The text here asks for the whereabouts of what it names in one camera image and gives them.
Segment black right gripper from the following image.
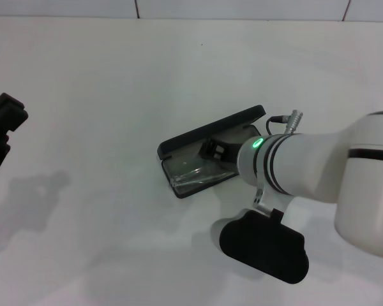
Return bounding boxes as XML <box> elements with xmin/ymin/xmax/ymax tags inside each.
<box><xmin>199</xmin><ymin>135</ymin><xmax>250</xmax><ymax>164</ymax></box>

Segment black glasses case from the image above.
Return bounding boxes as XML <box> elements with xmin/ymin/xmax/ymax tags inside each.
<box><xmin>156</xmin><ymin>104</ymin><xmax>267</xmax><ymax>200</ymax></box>

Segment clear transparent glasses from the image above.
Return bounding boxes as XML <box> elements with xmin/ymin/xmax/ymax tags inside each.
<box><xmin>169</xmin><ymin>160</ymin><xmax>241</xmax><ymax>193</ymax></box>

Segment right silver connector plug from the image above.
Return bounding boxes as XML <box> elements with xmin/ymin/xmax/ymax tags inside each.
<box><xmin>283</xmin><ymin>108</ymin><xmax>304</xmax><ymax>137</ymax></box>

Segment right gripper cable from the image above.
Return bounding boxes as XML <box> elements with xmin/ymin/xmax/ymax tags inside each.
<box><xmin>266</xmin><ymin>115</ymin><xmax>289</xmax><ymax>137</ymax></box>

